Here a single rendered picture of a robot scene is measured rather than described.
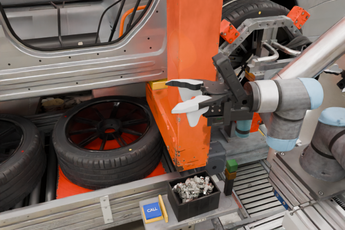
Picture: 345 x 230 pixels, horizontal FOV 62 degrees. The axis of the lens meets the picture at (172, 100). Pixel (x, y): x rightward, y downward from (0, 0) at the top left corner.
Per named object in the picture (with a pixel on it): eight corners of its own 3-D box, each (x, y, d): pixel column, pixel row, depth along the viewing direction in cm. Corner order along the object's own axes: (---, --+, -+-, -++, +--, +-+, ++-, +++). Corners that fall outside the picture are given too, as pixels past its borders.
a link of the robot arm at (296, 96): (319, 118, 67) (330, 87, 62) (274, 121, 66) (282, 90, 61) (303, 100, 73) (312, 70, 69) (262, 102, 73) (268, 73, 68)
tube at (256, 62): (264, 46, 152) (268, 27, 146) (287, 61, 136) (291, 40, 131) (234, 51, 148) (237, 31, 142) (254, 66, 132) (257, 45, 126)
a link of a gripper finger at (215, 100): (203, 112, 57) (231, 99, 63) (204, 106, 57) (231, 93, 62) (187, 104, 61) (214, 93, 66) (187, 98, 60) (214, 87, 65)
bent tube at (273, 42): (296, 42, 157) (301, 23, 151) (321, 56, 141) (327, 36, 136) (268, 46, 152) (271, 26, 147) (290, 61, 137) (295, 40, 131)
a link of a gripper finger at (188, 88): (165, 101, 73) (198, 109, 68) (165, 79, 70) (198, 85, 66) (171, 96, 75) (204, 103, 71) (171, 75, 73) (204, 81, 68)
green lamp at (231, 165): (233, 164, 130) (234, 158, 127) (237, 171, 126) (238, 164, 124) (225, 166, 129) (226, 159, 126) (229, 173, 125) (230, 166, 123)
